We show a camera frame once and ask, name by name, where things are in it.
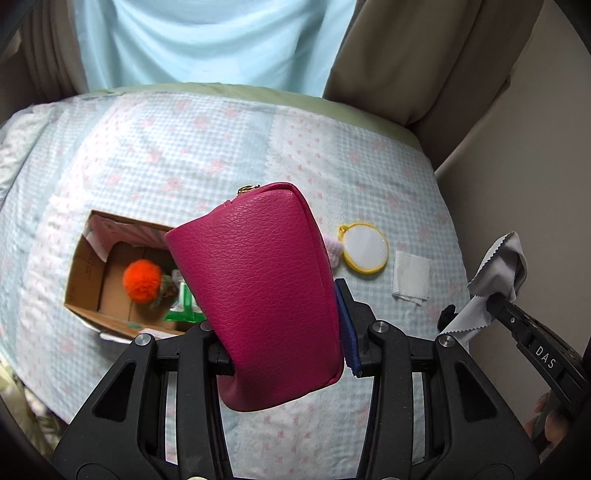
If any grey lens cleaning cloth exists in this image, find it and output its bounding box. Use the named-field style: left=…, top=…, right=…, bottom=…
left=443, top=231, right=528, bottom=350

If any white paper towel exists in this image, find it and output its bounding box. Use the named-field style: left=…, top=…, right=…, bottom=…
left=392, top=251, right=431, bottom=305

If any magenta leather pouch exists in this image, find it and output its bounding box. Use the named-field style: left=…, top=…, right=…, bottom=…
left=165, top=182, right=344, bottom=412

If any black fabric scrunchie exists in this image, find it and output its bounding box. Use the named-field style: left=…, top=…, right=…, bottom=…
left=437, top=304, right=458, bottom=332

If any person's right hand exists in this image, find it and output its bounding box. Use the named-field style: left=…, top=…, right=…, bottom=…
left=523, top=392, right=568, bottom=448

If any green wet wipes pack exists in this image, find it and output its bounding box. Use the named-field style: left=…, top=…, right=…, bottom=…
left=164, top=270, right=205, bottom=324

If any orange fluffy pompom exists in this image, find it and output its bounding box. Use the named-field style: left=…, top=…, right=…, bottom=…
left=122, top=259, right=162, bottom=305

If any open cardboard box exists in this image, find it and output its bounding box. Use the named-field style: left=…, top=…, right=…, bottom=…
left=64, top=211, right=196, bottom=343

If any yellow rimmed round mirror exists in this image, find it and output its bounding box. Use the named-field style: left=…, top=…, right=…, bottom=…
left=338, top=222, right=389, bottom=275

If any pink fuzzy scrunchie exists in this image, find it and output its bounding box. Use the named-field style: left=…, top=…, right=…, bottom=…
left=322, top=234, right=344, bottom=269

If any pastel checkered floral quilt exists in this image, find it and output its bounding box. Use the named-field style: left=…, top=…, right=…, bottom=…
left=1, top=92, right=469, bottom=421

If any brown curtain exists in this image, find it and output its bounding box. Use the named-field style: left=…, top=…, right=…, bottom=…
left=324, top=0, right=543, bottom=167
left=1, top=0, right=88, bottom=121

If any green bed sheet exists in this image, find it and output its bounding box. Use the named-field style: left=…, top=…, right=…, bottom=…
left=84, top=82, right=422, bottom=151

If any brown left curtain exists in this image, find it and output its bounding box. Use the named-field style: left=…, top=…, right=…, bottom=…
left=1, top=0, right=88, bottom=121

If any light blue hanging sheet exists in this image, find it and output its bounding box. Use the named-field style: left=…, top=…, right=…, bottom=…
left=73, top=0, right=355, bottom=97

